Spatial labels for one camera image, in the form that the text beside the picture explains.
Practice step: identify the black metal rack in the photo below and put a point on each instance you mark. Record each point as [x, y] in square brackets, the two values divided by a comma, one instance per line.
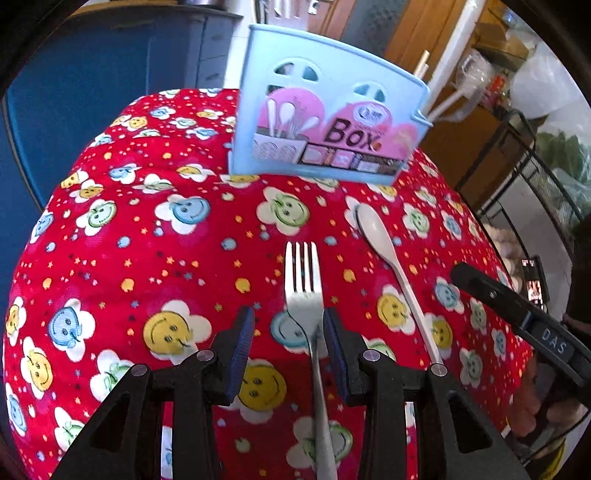
[521, 152]

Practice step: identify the clear plastic pitcher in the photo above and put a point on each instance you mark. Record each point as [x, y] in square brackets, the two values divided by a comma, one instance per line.
[475, 78]

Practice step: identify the black smartphone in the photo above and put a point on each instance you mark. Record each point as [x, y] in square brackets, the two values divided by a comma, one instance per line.
[534, 281]

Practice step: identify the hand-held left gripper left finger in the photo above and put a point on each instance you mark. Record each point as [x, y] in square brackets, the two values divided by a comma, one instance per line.
[240, 355]

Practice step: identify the person's right hand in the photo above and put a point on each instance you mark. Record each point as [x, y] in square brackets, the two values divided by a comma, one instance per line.
[526, 406]

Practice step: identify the cardboard box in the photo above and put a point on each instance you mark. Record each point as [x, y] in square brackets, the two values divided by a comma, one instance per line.
[505, 44]

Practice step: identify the white plastic bag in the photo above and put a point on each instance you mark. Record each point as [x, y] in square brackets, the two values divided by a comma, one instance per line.
[554, 87]

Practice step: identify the white chopstick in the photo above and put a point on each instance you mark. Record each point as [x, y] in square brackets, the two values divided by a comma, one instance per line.
[445, 104]

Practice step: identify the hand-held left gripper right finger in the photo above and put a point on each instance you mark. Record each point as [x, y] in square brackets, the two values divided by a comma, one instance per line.
[336, 357]

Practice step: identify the light blue utensil holder box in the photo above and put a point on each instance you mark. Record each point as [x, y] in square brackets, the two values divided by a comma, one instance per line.
[323, 101]

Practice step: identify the silver metal fork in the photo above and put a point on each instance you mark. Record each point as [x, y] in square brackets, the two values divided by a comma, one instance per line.
[302, 295]

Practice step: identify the pile of eggs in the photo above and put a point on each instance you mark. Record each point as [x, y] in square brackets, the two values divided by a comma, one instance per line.
[503, 249]

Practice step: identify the white plastic spoon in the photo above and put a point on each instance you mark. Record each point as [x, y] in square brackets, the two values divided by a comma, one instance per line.
[376, 228]

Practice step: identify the beige chopstick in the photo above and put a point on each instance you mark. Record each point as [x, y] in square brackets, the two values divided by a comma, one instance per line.
[423, 63]

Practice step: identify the green leafy vegetables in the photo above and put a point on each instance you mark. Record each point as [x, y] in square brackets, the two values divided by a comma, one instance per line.
[565, 157]

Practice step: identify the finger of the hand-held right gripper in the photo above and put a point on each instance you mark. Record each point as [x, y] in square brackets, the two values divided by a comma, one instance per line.
[498, 300]

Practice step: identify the red smiley flower cloth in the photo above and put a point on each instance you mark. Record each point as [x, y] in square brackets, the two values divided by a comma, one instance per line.
[138, 240]

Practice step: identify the brown wooden door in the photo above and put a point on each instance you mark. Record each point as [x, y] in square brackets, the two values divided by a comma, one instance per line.
[364, 27]

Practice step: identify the wooden shelf unit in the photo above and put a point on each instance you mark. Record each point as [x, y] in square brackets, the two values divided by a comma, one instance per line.
[443, 41]

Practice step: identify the blue kitchen cabinet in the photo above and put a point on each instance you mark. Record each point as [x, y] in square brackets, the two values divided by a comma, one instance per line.
[92, 69]

